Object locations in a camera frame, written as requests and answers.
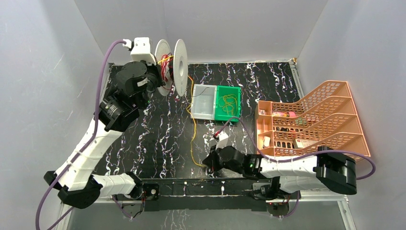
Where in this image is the orange desk organizer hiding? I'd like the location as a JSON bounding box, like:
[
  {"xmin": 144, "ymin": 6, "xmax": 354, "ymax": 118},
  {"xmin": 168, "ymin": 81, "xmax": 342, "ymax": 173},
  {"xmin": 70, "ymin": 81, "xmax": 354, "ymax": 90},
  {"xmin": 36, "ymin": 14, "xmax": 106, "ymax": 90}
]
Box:
[{"xmin": 255, "ymin": 80, "xmax": 371, "ymax": 157}]

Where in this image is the red wire on spool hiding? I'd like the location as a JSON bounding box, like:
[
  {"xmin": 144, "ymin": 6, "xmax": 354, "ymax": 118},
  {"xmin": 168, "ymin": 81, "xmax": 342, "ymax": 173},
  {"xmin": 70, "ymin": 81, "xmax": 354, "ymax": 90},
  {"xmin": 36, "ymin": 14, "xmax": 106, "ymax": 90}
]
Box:
[{"xmin": 160, "ymin": 57, "xmax": 173, "ymax": 91}]

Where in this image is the white plastic bin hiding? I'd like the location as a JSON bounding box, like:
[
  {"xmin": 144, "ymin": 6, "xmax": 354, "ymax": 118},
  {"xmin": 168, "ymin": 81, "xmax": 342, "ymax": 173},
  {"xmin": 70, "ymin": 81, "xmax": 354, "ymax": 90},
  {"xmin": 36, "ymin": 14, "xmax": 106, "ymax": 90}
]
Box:
[{"xmin": 191, "ymin": 84, "xmax": 217, "ymax": 120}]

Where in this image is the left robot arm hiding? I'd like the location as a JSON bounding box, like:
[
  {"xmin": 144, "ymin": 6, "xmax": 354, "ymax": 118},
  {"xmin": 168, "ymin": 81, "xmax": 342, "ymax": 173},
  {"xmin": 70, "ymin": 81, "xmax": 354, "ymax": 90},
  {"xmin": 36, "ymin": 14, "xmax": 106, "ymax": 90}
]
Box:
[{"xmin": 44, "ymin": 61, "xmax": 163, "ymax": 209}]

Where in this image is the thick yellow cable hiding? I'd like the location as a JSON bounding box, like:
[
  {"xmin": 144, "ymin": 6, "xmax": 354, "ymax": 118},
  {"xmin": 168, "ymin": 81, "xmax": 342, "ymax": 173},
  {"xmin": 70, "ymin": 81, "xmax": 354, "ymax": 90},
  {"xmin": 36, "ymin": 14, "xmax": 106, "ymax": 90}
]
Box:
[{"xmin": 158, "ymin": 55, "xmax": 207, "ymax": 168}]

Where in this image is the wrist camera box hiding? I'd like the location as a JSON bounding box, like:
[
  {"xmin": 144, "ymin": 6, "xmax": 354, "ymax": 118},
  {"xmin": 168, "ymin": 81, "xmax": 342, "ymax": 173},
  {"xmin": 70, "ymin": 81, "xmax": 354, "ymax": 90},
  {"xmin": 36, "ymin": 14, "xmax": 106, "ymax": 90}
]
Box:
[
  {"xmin": 215, "ymin": 131, "xmax": 229, "ymax": 149},
  {"xmin": 130, "ymin": 37, "xmax": 157, "ymax": 66}
]

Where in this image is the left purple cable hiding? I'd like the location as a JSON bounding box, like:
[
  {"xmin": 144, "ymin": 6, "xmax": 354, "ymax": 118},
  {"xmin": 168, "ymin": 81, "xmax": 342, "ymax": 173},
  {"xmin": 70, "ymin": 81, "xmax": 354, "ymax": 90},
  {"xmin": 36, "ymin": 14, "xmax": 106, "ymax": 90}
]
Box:
[{"xmin": 34, "ymin": 39, "xmax": 127, "ymax": 230}]

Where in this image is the white stapler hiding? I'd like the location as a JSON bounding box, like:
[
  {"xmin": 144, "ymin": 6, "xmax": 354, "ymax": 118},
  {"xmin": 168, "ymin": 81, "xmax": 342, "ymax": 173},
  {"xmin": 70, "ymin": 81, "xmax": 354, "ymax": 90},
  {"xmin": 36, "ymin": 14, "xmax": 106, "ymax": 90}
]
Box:
[{"xmin": 262, "ymin": 136, "xmax": 271, "ymax": 149}]

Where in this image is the green plastic bin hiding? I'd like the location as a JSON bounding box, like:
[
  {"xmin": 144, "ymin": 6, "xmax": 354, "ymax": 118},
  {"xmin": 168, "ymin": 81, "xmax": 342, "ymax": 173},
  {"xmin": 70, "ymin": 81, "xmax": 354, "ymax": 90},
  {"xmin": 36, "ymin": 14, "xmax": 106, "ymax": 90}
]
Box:
[{"xmin": 214, "ymin": 85, "xmax": 241, "ymax": 121}]

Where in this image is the white cable spool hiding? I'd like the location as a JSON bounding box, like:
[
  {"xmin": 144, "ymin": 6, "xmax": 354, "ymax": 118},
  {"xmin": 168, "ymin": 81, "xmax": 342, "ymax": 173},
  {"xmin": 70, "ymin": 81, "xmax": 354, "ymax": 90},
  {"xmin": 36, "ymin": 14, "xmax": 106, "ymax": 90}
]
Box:
[{"xmin": 155, "ymin": 39, "xmax": 188, "ymax": 96}]

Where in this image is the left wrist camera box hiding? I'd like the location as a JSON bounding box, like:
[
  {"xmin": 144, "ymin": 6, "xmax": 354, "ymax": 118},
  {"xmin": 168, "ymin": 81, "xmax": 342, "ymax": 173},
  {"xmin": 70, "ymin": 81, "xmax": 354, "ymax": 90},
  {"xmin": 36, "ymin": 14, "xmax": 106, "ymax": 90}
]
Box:
[{"xmin": 130, "ymin": 37, "xmax": 157, "ymax": 66}]

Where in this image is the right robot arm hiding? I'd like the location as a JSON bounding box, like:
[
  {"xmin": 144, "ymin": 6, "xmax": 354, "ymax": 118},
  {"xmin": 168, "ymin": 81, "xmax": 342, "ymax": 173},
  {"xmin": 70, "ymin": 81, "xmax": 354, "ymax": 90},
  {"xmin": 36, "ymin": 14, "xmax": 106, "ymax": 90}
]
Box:
[{"xmin": 203, "ymin": 146, "xmax": 357, "ymax": 198}]

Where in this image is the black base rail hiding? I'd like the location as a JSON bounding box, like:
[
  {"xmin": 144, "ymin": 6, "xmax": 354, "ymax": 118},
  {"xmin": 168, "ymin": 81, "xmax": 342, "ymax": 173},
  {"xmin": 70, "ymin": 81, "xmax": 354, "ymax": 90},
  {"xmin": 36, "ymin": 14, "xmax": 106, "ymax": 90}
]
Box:
[{"xmin": 144, "ymin": 178, "xmax": 289, "ymax": 212}]

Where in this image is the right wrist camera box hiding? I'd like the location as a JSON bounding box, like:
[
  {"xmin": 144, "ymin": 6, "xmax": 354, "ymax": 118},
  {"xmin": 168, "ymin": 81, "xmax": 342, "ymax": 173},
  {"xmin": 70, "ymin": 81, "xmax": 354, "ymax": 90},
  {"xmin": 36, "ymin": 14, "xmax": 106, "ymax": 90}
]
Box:
[{"xmin": 215, "ymin": 131, "xmax": 229, "ymax": 149}]

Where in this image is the thin yellow wire bundle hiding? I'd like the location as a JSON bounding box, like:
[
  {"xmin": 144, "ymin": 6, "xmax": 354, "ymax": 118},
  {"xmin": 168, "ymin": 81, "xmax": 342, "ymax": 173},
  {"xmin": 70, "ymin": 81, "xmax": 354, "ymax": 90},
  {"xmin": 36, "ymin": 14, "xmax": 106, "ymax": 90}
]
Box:
[{"xmin": 217, "ymin": 93, "xmax": 238, "ymax": 116}]

